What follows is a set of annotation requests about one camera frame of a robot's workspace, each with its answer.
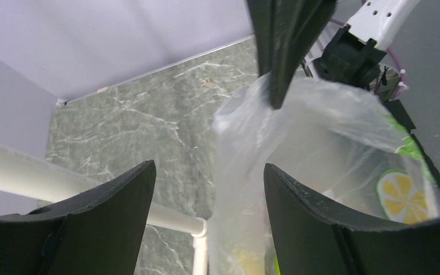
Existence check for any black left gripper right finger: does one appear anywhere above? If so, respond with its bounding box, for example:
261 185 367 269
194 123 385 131
264 164 440 274

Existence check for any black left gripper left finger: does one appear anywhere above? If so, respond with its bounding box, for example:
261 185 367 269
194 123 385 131
0 160 156 274

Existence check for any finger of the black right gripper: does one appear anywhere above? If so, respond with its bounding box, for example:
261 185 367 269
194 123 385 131
246 0 281 76
269 0 337 109

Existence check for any clear printed plastic bag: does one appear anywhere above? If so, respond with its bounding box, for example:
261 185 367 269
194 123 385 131
209 74 440 274

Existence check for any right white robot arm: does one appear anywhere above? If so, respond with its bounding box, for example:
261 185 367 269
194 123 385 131
247 1 417 109

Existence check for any white PVC pipe frame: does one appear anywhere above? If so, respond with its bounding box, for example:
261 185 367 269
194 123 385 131
0 145 208 274

